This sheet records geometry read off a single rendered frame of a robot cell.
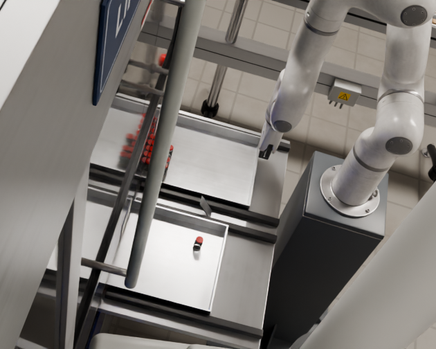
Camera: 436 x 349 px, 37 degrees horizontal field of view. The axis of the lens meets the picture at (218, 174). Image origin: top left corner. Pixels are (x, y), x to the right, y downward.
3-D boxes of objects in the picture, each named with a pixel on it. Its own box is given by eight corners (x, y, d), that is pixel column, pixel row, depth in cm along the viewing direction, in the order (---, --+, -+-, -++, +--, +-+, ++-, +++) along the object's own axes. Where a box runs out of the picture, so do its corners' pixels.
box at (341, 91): (327, 100, 280) (334, 85, 273) (327, 91, 283) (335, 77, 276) (353, 107, 281) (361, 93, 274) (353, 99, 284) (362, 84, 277)
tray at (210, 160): (129, 181, 182) (131, 174, 179) (151, 115, 198) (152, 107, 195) (246, 212, 184) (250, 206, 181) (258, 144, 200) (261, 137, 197)
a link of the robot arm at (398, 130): (393, 145, 188) (432, 88, 170) (392, 194, 177) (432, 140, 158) (353, 133, 188) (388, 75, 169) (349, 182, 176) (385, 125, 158)
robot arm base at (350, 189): (380, 176, 205) (405, 140, 191) (376, 225, 193) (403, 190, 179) (322, 159, 205) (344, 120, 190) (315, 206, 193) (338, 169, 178)
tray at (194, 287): (75, 282, 161) (75, 275, 158) (105, 199, 177) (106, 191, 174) (207, 317, 162) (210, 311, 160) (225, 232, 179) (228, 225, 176)
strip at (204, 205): (195, 216, 180) (199, 204, 175) (197, 207, 181) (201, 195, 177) (244, 228, 180) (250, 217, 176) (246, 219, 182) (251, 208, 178)
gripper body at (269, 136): (269, 100, 183) (259, 125, 192) (264, 125, 177) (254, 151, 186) (295, 106, 183) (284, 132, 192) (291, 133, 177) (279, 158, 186)
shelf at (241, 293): (68, 303, 159) (68, 300, 157) (140, 103, 202) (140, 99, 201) (257, 353, 162) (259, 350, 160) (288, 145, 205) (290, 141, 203)
